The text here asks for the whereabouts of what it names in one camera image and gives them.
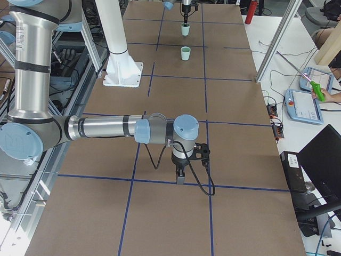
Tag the pale green cup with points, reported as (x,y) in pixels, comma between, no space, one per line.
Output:
(185,53)
(185,29)

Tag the black monitor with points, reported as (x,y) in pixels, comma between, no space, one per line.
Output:
(320,159)

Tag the black computer box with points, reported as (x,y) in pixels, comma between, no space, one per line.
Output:
(293,172)

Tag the teach pendant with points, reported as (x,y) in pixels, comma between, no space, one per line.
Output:
(325,79)
(301,107)

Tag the red bottle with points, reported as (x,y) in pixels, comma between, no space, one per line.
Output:
(251,11)

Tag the near teach pendant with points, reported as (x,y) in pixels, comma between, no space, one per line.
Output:
(301,107)

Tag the aluminium side frame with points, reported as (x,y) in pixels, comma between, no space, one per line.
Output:
(26,160)

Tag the aluminium frame post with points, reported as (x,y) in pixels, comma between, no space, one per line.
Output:
(280,32)

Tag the green handled reacher grabber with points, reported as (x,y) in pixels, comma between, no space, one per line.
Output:
(315,86)

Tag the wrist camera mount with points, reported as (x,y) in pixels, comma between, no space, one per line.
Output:
(200,152)

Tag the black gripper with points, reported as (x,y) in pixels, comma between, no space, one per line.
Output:
(186,7)
(178,161)

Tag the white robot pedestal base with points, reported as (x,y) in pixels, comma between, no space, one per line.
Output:
(121,70)

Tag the far teach pendant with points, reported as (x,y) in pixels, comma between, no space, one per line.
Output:
(325,79)

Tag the person in black shirt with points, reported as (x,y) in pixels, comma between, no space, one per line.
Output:
(320,39)

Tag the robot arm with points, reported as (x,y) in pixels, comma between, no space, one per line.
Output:
(180,134)
(168,4)

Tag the usb hub with orange plugs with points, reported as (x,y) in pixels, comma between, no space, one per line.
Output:
(272,110)

